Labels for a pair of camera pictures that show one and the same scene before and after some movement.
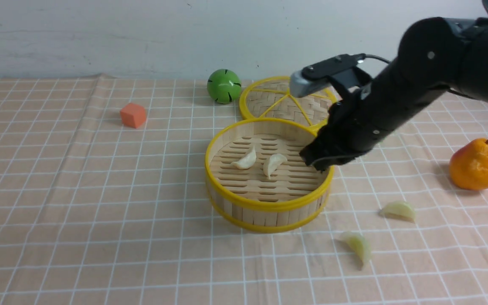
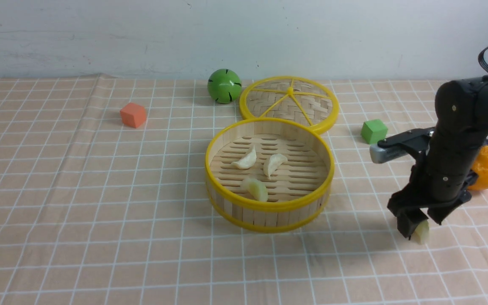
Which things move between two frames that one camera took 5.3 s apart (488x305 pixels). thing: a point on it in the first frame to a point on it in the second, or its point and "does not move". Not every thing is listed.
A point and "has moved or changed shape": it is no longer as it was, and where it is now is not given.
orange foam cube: (133, 115) does not move
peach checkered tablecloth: (92, 189) does not move
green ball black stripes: (224, 86) does not move
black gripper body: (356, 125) to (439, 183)
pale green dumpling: (362, 243) to (255, 189)
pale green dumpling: (399, 209) has moved or changed shape
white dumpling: (272, 163) does not move
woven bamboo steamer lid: (271, 98) does not move
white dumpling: (248, 161) does not move
